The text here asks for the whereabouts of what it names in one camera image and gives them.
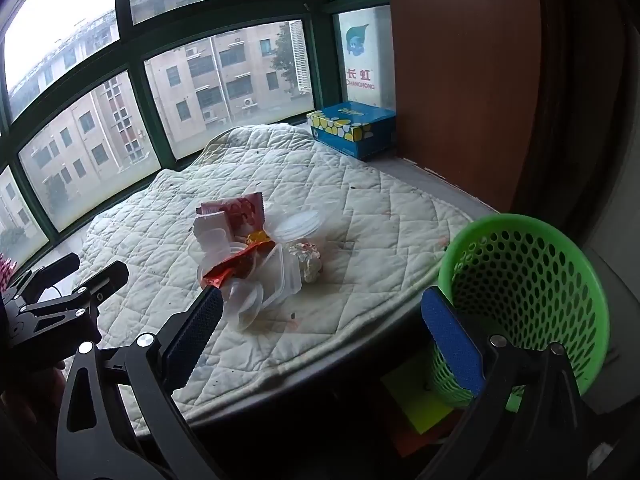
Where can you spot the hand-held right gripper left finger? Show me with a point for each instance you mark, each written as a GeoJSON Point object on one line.
{"type": "Point", "coordinates": [195, 332]}

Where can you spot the white quilted mat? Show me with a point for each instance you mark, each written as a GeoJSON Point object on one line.
{"type": "Point", "coordinates": [350, 200]}

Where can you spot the yellow paper sheet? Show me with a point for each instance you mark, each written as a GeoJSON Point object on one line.
{"type": "Point", "coordinates": [415, 400]}

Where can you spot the green window frame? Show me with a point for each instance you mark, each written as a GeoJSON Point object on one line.
{"type": "Point", "coordinates": [135, 55]}

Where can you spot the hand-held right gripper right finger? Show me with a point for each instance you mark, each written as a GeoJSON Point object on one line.
{"type": "Point", "coordinates": [452, 345]}

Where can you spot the green perforated plastic basket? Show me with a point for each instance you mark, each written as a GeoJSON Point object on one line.
{"type": "Point", "coordinates": [525, 270]}

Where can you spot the pink snack packet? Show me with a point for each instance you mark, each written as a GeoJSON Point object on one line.
{"type": "Point", "coordinates": [245, 212]}

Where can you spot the crumpled silver foil wrapper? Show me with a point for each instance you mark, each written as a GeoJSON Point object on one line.
{"type": "Point", "coordinates": [306, 260]}

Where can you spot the white window sign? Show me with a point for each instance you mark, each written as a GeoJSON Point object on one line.
{"type": "Point", "coordinates": [360, 40]}

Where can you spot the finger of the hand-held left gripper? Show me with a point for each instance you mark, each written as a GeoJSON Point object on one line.
{"type": "Point", "coordinates": [107, 280]}
{"type": "Point", "coordinates": [57, 266]}

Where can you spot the clear rectangular plastic container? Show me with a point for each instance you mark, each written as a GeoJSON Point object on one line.
{"type": "Point", "coordinates": [285, 280]}

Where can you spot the blue yellow tissue box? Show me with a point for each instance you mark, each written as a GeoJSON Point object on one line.
{"type": "Point", "coordinates": [350, 127]}

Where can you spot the red orange snack wrapper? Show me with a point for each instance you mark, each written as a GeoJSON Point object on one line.
{"type": "Point", "coordinates": [235, 265]}

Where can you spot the small orange yellow wrapper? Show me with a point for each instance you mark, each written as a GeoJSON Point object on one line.
{"type": "Point", "coordinates": [257, 236]}

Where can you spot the clear round plastic lid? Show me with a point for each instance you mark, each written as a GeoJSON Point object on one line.
{"type": "Point", "coordinates": [297, 225]}

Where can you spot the brown wooden cabinet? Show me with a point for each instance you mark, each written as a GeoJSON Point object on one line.
{"type": "Point", "coordinates": [460, 85]}

